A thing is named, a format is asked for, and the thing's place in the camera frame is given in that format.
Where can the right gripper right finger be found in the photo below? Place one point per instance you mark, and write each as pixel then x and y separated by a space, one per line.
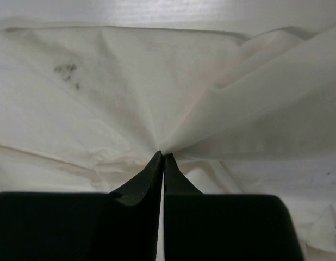
pixel 200 226

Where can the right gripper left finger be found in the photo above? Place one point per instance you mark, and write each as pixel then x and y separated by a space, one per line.
pixel 120 225

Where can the white t shirt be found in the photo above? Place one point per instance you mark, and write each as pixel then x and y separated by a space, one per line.
pixel 83 108

